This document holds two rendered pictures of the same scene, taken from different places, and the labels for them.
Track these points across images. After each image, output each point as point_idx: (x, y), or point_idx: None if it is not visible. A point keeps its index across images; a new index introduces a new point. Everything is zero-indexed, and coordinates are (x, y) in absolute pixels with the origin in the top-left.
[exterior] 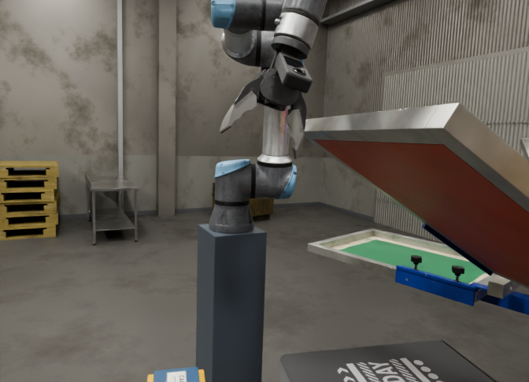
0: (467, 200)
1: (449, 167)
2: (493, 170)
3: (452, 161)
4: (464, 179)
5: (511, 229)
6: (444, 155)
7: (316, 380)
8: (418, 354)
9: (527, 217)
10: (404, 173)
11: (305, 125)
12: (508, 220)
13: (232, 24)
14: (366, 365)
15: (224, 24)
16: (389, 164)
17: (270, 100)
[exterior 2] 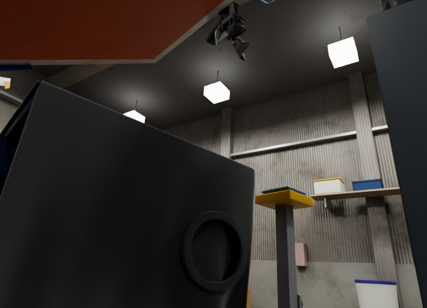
0: (131, 42)
1: (148, 53)
2: (137, 63)
3: (148, 56)
4: (140, 53)
5: (104, 44)
6: (151, 56)
7: None
8: None
9: (112, 57)
10: (165, 26)
11: (215, 37)
12: (112, 49)
13: None
14: None
15: (265, 0)
16: (175, 25)
17: (227, 39)
